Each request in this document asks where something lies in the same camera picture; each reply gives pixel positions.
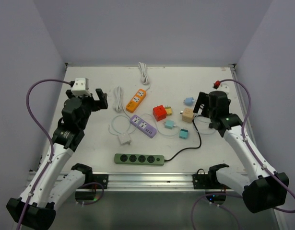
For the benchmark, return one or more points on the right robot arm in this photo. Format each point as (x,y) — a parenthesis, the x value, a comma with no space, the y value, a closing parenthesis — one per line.
(262,188)

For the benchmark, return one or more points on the aluminium front rail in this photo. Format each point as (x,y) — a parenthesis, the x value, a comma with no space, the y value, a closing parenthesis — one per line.
(137,182)

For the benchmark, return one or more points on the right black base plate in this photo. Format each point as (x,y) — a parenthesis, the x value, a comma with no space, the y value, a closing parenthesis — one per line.
(202,181)

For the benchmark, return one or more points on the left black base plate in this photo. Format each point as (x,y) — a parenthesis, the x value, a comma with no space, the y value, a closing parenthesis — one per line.
(94,180)

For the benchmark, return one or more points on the white cord bundle orange strip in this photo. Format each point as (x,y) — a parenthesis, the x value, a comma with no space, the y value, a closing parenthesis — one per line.
(145,80)

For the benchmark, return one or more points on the green power strip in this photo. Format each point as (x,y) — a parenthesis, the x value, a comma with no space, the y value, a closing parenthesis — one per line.
(139,159)

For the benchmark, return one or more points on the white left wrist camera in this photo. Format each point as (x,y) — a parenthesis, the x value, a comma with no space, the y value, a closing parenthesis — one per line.
(80,87)

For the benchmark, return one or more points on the beige cube adapter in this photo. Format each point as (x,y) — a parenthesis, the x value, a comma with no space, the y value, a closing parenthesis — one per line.
(187,115)

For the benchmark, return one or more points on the dark teal charger plug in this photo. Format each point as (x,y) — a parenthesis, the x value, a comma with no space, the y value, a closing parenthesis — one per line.
(183,133)

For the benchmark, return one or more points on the white charger plug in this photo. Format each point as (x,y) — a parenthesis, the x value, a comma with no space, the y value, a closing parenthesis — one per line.
(124,139)

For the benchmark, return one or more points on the yellow plug adapter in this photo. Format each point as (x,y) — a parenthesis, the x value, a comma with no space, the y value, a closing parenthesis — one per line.
(168,110)

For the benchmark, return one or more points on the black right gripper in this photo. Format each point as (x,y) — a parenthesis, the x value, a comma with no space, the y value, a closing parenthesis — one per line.
(203,98)

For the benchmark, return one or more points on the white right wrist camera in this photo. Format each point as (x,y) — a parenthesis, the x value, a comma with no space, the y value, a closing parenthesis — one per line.
(221,87)

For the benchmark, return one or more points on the white cord bundle purple strip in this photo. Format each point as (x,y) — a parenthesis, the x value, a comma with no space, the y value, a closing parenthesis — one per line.
(118,103)

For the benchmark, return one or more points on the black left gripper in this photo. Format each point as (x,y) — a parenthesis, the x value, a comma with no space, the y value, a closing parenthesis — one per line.
(97,105)

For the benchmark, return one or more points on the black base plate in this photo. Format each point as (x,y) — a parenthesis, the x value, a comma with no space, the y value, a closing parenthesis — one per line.
(202,181)
(94,180)

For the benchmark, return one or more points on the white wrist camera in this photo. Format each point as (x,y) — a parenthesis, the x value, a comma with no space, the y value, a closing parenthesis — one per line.
(221,87)
(80,87)

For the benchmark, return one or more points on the purple power strip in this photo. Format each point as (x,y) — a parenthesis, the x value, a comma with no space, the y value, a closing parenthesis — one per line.
(143,126)

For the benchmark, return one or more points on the orange power strip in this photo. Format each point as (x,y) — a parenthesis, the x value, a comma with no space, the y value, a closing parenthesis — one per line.
(136,100)

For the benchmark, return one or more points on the light blue charger plug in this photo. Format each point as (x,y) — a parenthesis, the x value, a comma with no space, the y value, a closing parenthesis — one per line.
(189,101)

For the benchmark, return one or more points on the red cube socket adapter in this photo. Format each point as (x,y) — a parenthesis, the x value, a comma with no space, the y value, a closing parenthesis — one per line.
(159,113)

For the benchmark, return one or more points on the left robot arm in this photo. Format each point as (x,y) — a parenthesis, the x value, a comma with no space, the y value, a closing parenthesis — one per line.
(37,205)

